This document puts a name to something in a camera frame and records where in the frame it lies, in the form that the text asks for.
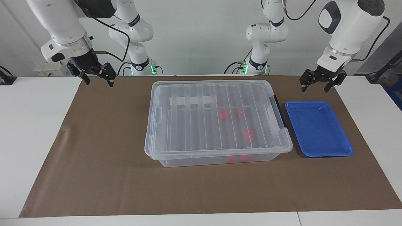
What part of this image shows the blue plastic tray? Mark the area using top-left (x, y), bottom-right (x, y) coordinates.
top-left (285, 100), bottom-right (355, 157)

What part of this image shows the black box latch handle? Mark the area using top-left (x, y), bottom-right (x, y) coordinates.
top-left (269, 95), bottom-right (288, 129)

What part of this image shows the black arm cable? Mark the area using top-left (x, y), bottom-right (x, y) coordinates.
top-left (91, 16), bottom-right (131, 62)
top-left (283, 0), bottom-right (391, 62)

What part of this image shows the white power strip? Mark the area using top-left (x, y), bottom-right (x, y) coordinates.
top-left (33, 61), bottom-right (68, 77)

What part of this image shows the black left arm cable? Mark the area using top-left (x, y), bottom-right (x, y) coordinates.
top-left (283, 0), bottom-right (391, 62)

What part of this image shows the black stand pole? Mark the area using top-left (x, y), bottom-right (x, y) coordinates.
top-left (366, 50), bottom-right (402, 83)

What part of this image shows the clear plastic storage box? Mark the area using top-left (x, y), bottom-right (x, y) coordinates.
top-left (147, 82), bottom-right (292, 168)

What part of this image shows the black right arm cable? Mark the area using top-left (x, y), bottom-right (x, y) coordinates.
top-left (91, 16), bottom-right (131, 62)

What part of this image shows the clear ribbed plastic lid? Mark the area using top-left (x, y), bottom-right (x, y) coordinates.
top-left (144, 80), bottom-right (293, 157)

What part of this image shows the black base cable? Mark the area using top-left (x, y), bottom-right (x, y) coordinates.
top-left (224, 61), bottom-right (252, 75)
top-left (117, 60), bottom-right (164, 76)

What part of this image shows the brown paper table mat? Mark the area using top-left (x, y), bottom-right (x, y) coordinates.
top-left (19, 75), bottom-right (402, 218)

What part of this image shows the blue crate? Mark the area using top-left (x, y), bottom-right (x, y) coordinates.
top-left (387, 78), bottom-right (402, 111)

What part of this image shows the black clamp mount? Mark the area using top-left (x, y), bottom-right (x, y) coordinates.
top-left (0, 66), bottom-right (17, 86)

